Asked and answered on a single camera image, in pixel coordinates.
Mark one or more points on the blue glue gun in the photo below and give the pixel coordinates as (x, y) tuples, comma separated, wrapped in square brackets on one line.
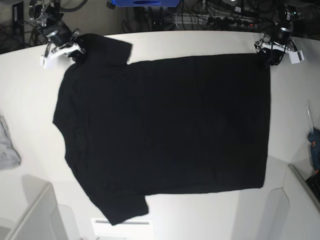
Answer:
[(313, 138)]

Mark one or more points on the black keyboard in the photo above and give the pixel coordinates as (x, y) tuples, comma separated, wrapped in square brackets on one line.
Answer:
[(314, 184)]

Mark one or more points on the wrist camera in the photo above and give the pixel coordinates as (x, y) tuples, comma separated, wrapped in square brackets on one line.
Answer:
[(296, 56), (48, 62)]

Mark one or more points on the grey cloth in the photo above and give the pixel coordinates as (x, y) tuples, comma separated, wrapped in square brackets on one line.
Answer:
[(9, 157)]

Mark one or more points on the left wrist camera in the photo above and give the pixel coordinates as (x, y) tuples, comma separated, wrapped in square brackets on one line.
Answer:
[(296, 56)]

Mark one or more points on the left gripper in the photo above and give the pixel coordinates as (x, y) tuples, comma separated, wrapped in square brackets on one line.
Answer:
[(279, 38)]

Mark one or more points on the blue box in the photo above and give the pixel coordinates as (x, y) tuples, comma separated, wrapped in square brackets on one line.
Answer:
[(145, 3)]

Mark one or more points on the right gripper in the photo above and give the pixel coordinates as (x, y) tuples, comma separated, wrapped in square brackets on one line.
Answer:
[(63, 41)]

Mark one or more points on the black T-shirt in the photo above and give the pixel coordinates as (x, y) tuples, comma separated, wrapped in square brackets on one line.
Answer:
[(187, 125)]

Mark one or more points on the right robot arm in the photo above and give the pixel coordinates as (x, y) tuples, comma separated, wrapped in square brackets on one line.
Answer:
[(46, 14)]

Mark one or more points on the black power strip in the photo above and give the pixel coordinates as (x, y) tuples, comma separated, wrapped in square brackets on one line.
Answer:
[(225, 22)]

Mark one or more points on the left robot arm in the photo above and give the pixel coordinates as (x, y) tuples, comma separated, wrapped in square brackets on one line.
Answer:
[(284, 14)]

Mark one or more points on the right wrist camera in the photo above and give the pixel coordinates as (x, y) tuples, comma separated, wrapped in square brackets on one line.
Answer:
[(48, 62)]

